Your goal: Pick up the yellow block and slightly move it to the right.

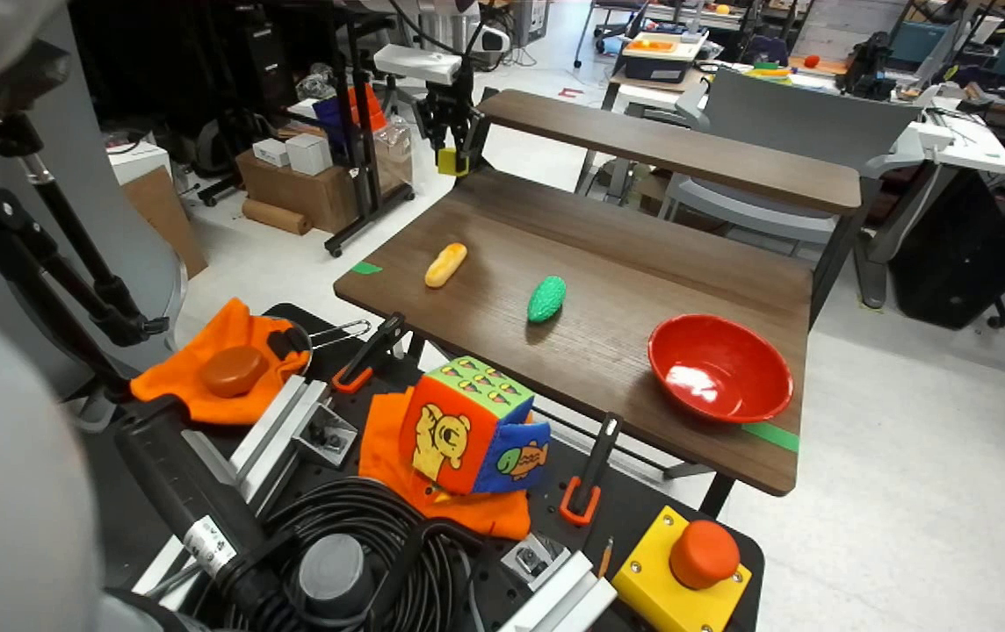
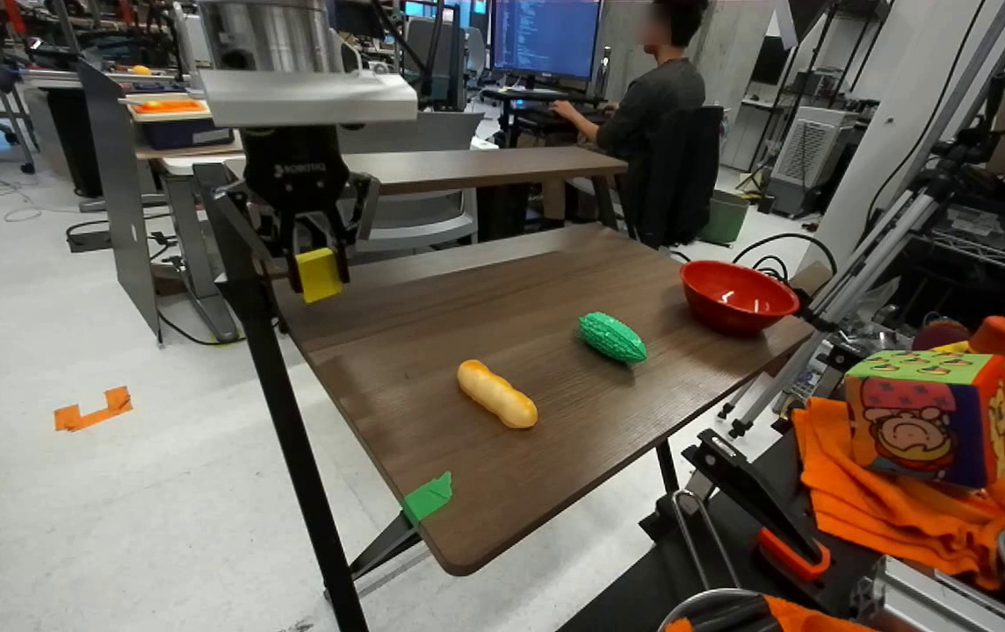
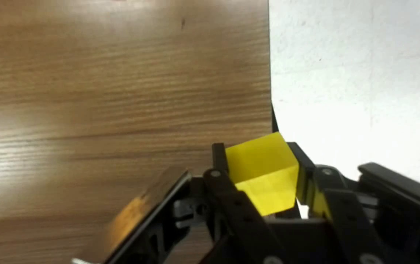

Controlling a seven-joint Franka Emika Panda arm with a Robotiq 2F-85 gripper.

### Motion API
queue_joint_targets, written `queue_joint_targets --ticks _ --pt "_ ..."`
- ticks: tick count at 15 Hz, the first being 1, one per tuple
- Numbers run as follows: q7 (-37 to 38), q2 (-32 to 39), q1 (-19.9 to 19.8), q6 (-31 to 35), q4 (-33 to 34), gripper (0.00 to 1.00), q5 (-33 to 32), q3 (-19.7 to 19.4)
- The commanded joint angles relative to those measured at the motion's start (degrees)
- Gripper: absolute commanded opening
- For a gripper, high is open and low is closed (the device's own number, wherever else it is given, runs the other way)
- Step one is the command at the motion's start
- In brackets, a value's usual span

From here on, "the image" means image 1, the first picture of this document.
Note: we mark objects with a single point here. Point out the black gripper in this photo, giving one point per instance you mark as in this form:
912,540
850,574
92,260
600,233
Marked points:
453,104

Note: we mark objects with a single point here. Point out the black floor stand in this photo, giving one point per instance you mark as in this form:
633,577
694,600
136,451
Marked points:
360,151

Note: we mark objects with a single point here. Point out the yellow corn toy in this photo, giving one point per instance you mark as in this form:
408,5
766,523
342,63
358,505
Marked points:
443,266

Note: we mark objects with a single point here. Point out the large cardboard box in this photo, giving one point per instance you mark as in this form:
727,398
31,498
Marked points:
313,195

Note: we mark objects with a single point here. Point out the small green tape piece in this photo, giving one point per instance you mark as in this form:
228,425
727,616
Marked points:
368,267

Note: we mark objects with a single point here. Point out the white small boxes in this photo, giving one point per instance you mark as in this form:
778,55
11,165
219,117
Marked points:
292,151

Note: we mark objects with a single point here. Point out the green oval toy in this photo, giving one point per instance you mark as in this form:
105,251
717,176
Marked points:
545,301

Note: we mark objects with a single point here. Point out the dark wooden riser shelf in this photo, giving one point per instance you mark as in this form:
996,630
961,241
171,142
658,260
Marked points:
665,144

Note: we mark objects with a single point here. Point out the black orange bar clamp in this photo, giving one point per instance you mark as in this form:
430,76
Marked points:
600,451
374,350

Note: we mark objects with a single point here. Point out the dark wooden table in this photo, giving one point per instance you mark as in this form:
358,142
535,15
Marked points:
646,284

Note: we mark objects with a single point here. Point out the colourful picture cube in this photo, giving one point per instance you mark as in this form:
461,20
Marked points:
478,425

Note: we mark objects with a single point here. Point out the brown cardboard box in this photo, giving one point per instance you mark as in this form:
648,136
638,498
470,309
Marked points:
164,216

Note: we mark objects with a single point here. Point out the orange cloth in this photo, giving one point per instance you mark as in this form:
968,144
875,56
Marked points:
181,374
386,451

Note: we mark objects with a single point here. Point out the orange round disc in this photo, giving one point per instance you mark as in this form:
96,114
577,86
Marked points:
235,369

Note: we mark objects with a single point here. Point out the grey chair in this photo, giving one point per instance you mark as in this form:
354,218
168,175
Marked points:
796,117

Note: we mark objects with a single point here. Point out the grey partition panel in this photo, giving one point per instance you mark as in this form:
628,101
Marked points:
105,127

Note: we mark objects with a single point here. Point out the red plastic bowl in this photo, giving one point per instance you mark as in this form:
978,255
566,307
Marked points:
721,369

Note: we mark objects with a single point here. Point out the black tripod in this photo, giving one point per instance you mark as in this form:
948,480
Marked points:
70,233

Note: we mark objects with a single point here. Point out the black base board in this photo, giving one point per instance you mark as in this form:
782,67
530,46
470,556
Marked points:
646,498

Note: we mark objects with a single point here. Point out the long green tape strip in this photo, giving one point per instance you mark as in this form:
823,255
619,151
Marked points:
770,437

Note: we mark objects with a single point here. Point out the black pole with white label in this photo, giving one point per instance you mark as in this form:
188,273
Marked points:
173,480

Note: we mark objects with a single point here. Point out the grey round knob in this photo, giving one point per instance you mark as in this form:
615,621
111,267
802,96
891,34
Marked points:
333,577

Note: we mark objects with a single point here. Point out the yellow box with orange button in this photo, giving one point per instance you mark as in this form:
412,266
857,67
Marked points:
655,582

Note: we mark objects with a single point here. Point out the white desk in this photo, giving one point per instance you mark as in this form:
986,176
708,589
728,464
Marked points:
936,142

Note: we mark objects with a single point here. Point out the small metal bracket plate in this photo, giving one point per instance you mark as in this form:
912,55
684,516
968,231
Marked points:
330,434
535,561

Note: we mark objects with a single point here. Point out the aluminium profile rail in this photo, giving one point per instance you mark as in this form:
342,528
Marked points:
278,425
561,600

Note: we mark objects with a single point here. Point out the black camera head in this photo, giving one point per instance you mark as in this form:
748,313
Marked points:
23,76

